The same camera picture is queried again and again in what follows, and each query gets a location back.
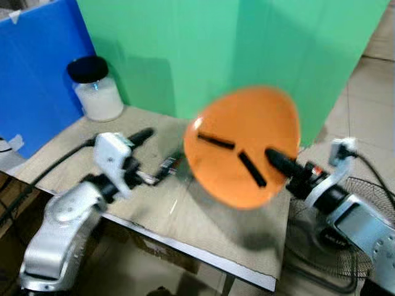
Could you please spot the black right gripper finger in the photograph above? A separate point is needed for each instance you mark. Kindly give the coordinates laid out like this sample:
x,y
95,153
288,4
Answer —
x,y
281,161

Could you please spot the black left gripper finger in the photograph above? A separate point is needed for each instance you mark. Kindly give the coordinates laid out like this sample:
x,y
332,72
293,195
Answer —
x,y
141,137
168,166

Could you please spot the orange round plate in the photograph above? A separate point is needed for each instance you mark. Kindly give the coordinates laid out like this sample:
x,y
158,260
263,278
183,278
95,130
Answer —
x,y
247,123

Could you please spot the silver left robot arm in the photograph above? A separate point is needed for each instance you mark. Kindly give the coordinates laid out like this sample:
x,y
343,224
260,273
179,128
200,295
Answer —
x,y
62,228

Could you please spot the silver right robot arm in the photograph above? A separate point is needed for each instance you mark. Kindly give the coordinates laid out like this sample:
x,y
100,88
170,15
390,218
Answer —
x,y
361,231

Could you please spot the glass jar with black lid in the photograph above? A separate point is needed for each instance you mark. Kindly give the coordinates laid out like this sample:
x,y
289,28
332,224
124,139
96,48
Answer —
x,y
99,95

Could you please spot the green upright board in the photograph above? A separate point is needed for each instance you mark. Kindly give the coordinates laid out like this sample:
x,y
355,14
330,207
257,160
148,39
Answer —
x,y
203,49

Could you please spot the blue upright board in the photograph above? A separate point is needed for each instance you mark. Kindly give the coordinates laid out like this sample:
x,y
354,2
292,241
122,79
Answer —
x,y
37,74

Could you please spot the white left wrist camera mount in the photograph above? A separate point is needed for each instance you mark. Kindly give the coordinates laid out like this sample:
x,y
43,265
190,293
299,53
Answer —
x,y
111,157

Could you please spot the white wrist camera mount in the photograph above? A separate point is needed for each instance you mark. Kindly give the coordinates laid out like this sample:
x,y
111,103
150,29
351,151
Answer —
x,y
111,157
336,163

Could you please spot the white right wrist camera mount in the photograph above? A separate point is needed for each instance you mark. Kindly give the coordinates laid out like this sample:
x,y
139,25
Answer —
x,y
336,163

